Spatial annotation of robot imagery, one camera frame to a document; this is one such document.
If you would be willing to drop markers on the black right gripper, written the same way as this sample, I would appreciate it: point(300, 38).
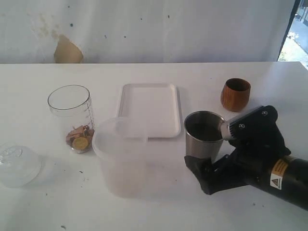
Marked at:
point(260, 157)

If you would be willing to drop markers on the stainless steel cup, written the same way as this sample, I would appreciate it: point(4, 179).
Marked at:
point(203, 134)

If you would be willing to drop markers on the brown wooden cup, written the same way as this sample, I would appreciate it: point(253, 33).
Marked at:
point(235, 94)

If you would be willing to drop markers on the clear plastic shaker cup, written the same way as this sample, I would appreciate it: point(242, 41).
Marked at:
point(71, 106)

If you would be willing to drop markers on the clear domed shaker lid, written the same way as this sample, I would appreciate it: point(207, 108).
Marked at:
point(18, 165)

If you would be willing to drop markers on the white rectangular tray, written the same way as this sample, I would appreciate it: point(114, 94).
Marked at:
point(156, 105)

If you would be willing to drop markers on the translucent plastic tub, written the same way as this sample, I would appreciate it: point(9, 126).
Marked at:
point(120, 145)

